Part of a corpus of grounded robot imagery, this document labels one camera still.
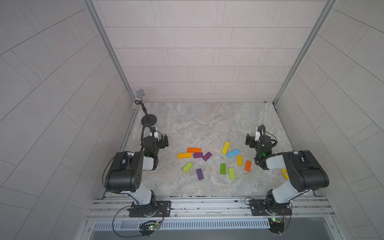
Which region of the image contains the microphone on black stand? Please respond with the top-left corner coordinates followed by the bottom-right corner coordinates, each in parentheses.
top-left (133, 89), bottom-right (157, 126)

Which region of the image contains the yellow block upper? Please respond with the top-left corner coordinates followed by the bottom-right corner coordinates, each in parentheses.
top-left (222, 142), bottom-right (230, 155)

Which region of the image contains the circuit board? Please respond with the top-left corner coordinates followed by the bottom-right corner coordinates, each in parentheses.
top-left (139, 221), bottom-right (161, 237)
top-left (268, 218), bottom-right (286, 234)

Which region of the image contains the amber yellow long block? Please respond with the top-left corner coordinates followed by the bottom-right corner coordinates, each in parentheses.
top-left (177, 153), bottom-right (193, 159)

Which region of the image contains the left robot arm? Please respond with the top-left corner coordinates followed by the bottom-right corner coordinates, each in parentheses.
top-left (102, 135), bottom-right (169, 216)

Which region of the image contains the left circuit board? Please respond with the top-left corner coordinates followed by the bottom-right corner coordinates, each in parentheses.
top-left (139, 221), bottom-right (161, 237)

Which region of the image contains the aluminium rail frame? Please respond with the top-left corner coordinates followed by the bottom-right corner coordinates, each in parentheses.
top-left (85, 194), bottom-right (338, 221)

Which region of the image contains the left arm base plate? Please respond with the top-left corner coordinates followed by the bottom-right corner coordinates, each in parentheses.
top-left (129, 201), bottom-right (172, 218)

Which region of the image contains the lime green block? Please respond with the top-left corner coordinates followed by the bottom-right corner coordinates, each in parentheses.
top-left (183, 162), bottom-right (193, 173)
top-left (228, 168), bottom-right (236, 180)

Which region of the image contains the right circuit board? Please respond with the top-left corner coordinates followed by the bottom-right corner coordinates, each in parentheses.
top-left (268, 218), bottom-right (286, 234)

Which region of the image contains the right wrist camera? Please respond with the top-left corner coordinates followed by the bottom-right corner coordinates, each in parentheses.
top-left (255, 126), bottom-right (261, 142)

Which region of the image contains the light blue block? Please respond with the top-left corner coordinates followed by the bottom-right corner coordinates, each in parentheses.
top-left (227, 149), bottom-right (241, 159)

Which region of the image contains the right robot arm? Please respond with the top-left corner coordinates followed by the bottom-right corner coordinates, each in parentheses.
top-left (246, 135), bottom-right (330, 215)

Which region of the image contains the yellow block small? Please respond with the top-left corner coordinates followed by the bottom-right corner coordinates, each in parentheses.
top-left (237, 156), bottom-right (243, 166)

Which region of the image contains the yellow triangle frame piece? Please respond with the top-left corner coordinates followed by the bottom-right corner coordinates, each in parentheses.
top-left (281, 169), bottom-right (289, 180)

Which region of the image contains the red orange block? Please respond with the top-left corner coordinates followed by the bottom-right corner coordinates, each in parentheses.
top-left (245, 161), bottom-right (252, 172)

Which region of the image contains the purple block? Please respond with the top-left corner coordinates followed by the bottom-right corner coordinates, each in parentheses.
top-left (193, 153), bottom-right (204, 159)
top-left (196, 169), bottom-right (204, 181)
top-left (203, 152), bottom-right (212, 162)

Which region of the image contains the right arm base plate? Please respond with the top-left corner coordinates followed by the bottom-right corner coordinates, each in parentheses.
top-left (248, 200), bottom-right (292, 217)

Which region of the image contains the left camera cable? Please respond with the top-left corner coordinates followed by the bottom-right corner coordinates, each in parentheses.
top-left (140, 123), bottom-right (157, 151)

